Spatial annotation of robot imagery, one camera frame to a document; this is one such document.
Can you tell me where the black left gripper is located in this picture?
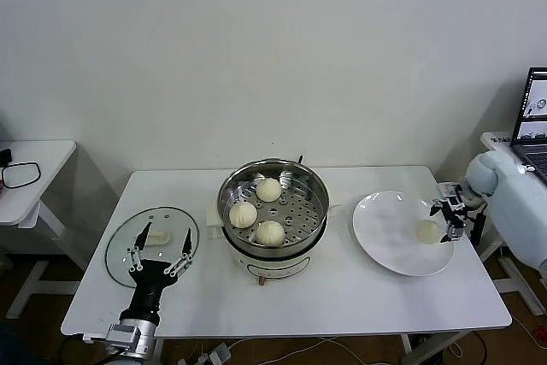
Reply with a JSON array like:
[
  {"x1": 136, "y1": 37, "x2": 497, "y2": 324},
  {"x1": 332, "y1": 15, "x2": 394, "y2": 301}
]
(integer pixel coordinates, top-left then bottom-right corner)
[{"x1": 119, "y1": 221, "x2": 195, "y2": 327}]

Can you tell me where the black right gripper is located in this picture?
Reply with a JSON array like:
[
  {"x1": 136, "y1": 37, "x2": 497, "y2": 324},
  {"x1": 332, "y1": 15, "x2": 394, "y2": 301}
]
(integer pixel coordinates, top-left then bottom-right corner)
[{"x1": 428, "y1": 198, "x2": 467, "y2": 244}]

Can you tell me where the white steamed baozi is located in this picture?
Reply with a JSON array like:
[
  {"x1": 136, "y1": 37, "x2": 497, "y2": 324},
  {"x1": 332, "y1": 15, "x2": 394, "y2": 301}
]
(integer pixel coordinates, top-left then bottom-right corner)
[
  {"x1": 228, "y1": 201, "x2": 258, "y2": 229},
  {"x1": 255, "y1": 177, "x2": 282, "y2": 203},
  {"x1": 415, "y1": 219, "x2": 440, "y2": 245},
  {"x1": 255, "y1": 220, "x2": 286, "y2": 247}
]

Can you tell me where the round glass pot lid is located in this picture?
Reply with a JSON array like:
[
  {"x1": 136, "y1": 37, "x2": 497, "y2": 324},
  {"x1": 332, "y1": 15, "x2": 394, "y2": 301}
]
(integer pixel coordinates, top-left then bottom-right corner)
[{"x1": 104, "y1": 205, "x2": 201, "y2": 288}]

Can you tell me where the perforated steel steamer basket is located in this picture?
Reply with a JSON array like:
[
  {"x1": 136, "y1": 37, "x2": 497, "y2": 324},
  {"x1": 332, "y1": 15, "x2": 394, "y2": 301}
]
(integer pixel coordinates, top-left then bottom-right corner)
[{"x1": 216, "y1": 158, "x2": 330, "y2": 257}]

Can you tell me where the white round plate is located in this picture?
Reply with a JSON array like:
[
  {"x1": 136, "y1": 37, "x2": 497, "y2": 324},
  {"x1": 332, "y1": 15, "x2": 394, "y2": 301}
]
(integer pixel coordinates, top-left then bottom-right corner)
[{"x1": 352, "y1": 190, "x2": 456, "y2": 277}]

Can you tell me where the white side desk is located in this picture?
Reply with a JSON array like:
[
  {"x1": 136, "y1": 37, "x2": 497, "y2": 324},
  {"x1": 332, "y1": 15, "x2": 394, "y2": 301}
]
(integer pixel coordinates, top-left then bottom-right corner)
[
  {"x1": 0, "y1": 139, "x2": 86, "y2": 321},
  {"x1": 478, "y1": 131, "x2": 547, "y2": 317}
]

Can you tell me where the white electric cooker pot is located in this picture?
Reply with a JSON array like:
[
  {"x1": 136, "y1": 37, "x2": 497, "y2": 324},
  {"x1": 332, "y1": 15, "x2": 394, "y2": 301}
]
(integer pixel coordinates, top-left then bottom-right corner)
[{"x1": 205, "y1": 183, "x2": 343, "y2": 287}]

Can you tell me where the white floor power strip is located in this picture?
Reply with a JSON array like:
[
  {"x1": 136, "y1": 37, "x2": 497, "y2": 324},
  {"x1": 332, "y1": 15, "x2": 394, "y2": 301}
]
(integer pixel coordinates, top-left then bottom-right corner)
[{"x1": 197, "y1": 341, "x2": 234, "y2": 365}]

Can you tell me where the open grey laptop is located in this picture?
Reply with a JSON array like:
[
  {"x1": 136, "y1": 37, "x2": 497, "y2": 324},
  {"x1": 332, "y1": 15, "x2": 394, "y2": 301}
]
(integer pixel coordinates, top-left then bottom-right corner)
[{"x1": 509, "y1": 67, "x2": 547, "y2": 182}]

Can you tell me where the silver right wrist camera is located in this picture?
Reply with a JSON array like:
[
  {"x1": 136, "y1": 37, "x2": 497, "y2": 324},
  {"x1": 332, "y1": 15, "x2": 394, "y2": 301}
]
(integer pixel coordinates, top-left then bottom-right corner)
[{"x1": 437, "y1": 181, "x2": 466, "y2": 212}]

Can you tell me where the black power adapter with cable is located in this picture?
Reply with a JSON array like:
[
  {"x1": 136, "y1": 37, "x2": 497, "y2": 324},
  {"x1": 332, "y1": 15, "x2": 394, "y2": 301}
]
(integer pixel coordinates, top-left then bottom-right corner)
[{"x1": 463, "y1": 206, "x2": 488, "y2": 249}]

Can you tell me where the black cable loop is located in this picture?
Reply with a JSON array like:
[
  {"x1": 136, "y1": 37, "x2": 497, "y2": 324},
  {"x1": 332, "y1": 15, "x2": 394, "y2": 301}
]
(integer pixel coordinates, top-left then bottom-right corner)
[{"x1": 2, "y1": 162, "x2": 42, "y2": 190}]

